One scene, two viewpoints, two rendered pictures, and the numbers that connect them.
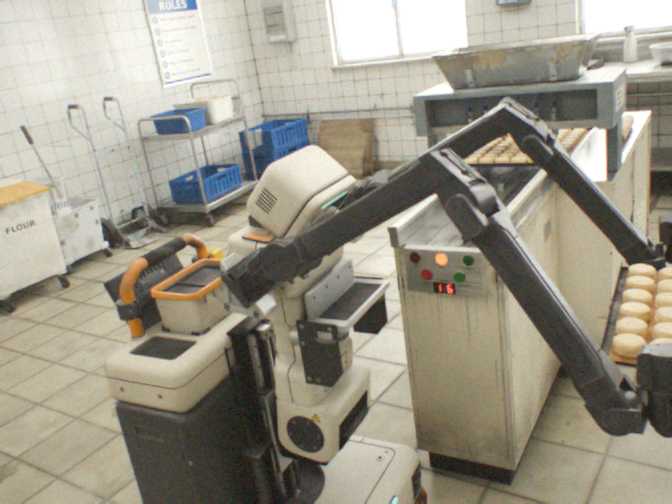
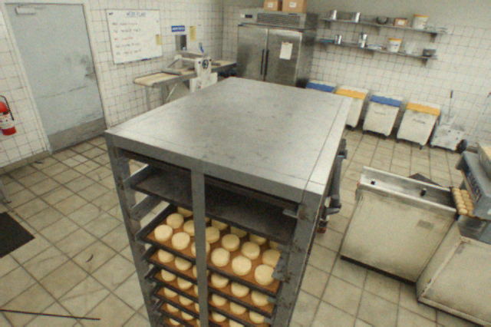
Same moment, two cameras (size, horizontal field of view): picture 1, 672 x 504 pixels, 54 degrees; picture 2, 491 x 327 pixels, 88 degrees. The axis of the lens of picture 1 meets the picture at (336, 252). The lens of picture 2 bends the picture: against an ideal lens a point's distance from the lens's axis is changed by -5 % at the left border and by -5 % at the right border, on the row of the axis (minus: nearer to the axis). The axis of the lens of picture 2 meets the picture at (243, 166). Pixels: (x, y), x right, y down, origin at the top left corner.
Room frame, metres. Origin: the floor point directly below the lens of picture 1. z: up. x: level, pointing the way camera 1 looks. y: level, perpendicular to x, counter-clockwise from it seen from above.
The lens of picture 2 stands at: (0.49, -2.10, 2.07)
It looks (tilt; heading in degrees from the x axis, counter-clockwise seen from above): 31 degrees down; 82
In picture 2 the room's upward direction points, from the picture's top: 4 degrees clockwise
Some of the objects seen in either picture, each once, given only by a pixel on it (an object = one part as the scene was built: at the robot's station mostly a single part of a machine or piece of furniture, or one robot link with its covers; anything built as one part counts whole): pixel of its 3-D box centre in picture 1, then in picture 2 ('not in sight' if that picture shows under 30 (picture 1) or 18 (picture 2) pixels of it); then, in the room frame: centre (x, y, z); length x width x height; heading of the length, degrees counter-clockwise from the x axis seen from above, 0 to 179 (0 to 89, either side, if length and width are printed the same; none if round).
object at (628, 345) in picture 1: (629, 345); not in sight; (0.95, -0.46, 0.93); 0.05 x 0.05 x 0.02
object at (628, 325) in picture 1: (631, 328); not in sight; (1.01, -0.49, 0.93); 0.05 x 0.05 x 0.02
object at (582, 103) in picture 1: (519, 126); (486, 195); (2.51, -0.77, 1.01); 0.72 x 0.33 x 0.34; 58
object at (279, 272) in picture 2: not in sight; (310, 193); (0.79, -1.47, 1.59); 0.64 x 0.03 x 0.03; 60
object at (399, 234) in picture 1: (493, 155); (489, 203); (2.68, -0.71, 0.87); 2.01 x 0.03 x 0.07; 148
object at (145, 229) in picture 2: not in sight; (199, 183); (0.45, -1.27, 1.50); 0.64 x 0.03 x 0.03; 60
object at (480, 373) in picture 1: (489, 315); (390, 228); (2.08, -0.50, 0.45); 0.70 x 0.34 x 0.90; 148
